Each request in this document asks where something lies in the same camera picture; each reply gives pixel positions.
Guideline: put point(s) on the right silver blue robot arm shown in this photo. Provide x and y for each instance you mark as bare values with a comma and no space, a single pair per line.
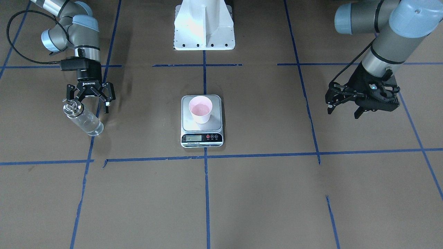
401,26

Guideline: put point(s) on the glass sauce dispenser bottle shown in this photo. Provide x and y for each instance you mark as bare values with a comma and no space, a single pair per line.
82,117

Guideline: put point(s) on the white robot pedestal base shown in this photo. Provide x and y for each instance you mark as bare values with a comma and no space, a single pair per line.
204,25

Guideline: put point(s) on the digital kitchen scale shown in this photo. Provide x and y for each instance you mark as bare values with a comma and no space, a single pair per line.
195,135

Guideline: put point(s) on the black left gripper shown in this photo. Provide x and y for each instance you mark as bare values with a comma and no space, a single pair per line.
356,78

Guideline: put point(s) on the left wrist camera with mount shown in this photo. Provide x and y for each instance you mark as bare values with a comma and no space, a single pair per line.
383,89

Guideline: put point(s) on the pink paper cup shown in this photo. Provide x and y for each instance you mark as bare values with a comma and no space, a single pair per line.
200,108

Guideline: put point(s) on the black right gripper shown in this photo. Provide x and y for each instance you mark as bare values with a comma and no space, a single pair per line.
89,82

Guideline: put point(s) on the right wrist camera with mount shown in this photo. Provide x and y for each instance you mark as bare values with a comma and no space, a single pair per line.
75,64

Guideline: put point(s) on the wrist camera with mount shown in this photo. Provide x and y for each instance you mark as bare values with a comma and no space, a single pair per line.
75,64
383,89

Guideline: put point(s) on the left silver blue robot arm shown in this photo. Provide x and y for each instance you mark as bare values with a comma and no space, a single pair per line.
75,28

